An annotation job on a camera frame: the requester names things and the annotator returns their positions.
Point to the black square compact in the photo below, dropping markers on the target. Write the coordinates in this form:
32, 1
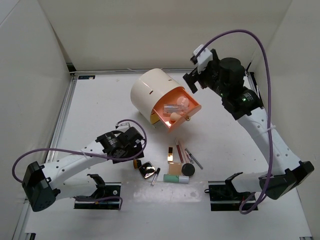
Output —
147, 170

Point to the clear mascara black cap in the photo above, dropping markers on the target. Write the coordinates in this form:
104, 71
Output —
155, 177

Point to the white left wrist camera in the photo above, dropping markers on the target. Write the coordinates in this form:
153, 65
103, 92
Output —
122, 126

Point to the beige makeup sponge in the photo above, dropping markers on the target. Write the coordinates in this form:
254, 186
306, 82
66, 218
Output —
174, 117

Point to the yellow lower drawer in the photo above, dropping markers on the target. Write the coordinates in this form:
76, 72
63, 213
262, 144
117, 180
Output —
154, 118

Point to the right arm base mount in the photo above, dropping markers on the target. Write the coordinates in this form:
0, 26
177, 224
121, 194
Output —
228, 195

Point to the round pink powder puff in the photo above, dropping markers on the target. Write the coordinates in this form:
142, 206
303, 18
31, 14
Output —
183, 101

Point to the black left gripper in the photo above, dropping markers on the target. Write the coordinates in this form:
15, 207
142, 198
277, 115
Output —
135, 151

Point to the orange plastic drawer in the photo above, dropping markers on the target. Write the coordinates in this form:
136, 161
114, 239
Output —
171, 98

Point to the gold black lipstick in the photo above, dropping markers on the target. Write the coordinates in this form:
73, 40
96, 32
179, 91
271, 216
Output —
170, 156

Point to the round black compact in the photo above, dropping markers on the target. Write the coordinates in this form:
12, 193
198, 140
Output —
188, 170

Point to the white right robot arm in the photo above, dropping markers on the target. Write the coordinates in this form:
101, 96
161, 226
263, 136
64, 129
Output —
285, 169

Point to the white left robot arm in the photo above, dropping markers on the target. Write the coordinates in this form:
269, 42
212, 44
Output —
44, 184

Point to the clear plastic tube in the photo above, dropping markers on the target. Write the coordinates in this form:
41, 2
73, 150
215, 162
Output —
173, 108

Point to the mint green tube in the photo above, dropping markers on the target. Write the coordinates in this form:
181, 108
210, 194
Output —
168, 178

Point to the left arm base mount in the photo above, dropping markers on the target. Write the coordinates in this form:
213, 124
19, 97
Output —
107, 196

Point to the cream cylindrical organizer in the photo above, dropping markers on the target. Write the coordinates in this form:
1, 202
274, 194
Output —
149, 88

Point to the grey patterned eyeliner pencil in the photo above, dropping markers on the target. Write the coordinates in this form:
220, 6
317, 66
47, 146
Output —
191, 156

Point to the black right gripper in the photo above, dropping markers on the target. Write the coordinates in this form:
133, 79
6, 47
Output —
195, 76

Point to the dark logo sticker left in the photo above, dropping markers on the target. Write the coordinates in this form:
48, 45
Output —
86, 77

